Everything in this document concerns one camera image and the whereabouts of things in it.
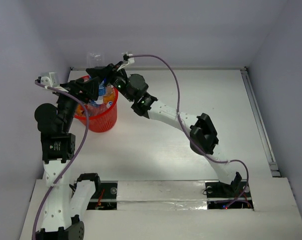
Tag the large clear plastic bottle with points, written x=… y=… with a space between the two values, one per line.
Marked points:
x=108 y=104

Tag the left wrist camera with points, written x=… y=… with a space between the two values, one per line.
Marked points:
x=49 y=80

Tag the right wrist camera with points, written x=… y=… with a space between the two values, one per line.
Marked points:
x=128 y=59

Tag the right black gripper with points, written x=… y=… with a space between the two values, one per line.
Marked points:
x=109 y=72

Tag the red mesh plastic bin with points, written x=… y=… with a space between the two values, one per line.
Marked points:
x=100 y=119

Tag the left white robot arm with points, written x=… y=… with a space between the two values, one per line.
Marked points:
x=61 y=211

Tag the small orange juice bottle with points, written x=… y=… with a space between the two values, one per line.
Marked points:
x=109 y=95

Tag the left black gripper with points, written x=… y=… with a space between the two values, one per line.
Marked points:
x=75 y=87

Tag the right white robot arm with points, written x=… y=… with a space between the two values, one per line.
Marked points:
x=200 y=129

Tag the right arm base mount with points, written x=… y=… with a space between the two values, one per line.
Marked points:
x=220 y=196

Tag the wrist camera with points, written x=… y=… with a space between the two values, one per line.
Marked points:
x=49 y=80
x=128 y=59

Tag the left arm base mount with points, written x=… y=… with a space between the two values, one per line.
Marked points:
x=105 y=198

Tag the tall orange juice bottle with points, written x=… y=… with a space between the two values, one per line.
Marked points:
x=80 y=111

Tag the blue label bottle front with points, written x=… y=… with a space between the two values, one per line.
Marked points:
x=99 y=101

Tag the aluminium rail right edge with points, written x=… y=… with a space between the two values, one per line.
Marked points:
x=275 y=172

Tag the blue label bottle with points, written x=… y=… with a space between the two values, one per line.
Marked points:
x=95 y=59
x=99 y=101

